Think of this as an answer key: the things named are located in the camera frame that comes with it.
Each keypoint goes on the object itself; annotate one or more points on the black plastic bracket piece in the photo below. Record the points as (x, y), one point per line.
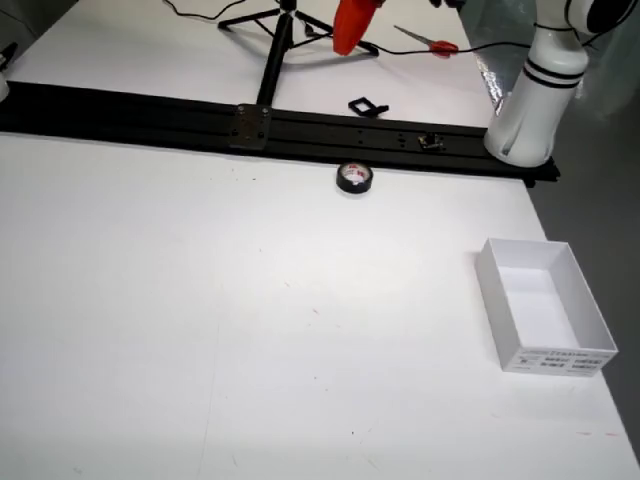
(360, 106)

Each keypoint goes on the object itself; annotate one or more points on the small black rail fitting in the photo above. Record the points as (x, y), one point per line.
(431, 141)

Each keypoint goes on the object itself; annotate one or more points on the long black aluminium rail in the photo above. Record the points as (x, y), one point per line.
(150, 120)

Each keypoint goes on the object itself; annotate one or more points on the grey metal joint plate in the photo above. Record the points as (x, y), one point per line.
(250, 127)

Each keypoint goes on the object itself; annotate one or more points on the black tripod stand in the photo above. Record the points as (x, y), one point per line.
(275, 60)

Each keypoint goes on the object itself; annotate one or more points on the white cardboard bin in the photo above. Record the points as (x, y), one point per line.
(537, 300)

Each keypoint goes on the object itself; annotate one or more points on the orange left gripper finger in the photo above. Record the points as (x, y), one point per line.
(367, 15)

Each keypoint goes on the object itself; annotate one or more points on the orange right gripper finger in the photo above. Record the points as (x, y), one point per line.
(345, 25)

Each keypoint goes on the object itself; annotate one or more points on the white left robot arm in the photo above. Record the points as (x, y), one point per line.
(530, 120)

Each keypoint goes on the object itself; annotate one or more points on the black tape roll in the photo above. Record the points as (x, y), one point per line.
(345, 184)

